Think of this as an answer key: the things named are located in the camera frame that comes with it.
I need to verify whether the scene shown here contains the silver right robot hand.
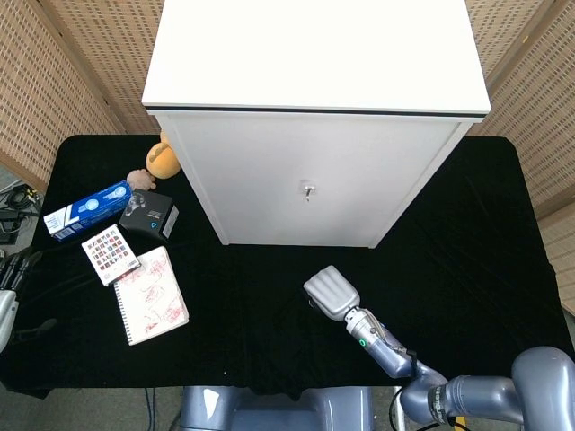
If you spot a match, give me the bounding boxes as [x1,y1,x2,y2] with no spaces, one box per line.
[303,264,363,322]

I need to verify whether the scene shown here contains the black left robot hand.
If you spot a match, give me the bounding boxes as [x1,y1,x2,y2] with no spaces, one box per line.
[0,249,44,294]

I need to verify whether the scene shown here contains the white cabinet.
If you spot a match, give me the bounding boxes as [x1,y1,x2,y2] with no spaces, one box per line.
[140,0,492,250]

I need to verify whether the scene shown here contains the black velvet tablecloth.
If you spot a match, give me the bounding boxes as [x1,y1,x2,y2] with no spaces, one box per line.
[0,134,575,401]

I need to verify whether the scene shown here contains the blue white carton box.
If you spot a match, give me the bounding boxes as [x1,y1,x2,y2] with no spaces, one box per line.
[43,180,135,244]

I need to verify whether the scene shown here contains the white box with colourful icons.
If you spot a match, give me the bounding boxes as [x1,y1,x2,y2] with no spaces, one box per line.
[81,224,143,288]

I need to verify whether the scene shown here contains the grey blue robot torso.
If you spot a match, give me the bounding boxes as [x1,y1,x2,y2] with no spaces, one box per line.
[179,384,376,431]

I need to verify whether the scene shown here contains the white spiral notebook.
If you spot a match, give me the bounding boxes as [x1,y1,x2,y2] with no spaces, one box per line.
[112,245,190,347]

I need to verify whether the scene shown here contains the black product box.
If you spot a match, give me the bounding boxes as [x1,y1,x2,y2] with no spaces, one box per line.
[119,188,181,243]

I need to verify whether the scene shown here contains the small brown plush toy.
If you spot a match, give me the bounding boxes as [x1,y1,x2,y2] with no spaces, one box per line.
[126,168,159,192]

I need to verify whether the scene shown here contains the yellow orange plush toy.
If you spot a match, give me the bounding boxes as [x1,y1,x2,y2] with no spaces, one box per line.
[146,131,182,180]

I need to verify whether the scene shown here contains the woven rattan folding screen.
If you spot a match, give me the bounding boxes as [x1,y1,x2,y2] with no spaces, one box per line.
[0,0,171,192]
[464,0,575,316]

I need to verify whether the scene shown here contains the tangle of black floor cables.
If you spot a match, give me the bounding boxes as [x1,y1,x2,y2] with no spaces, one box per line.
[0,178,47,246]

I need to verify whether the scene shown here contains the thin black hanging cable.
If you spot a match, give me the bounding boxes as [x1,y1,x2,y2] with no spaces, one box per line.
[144,387,157,431]

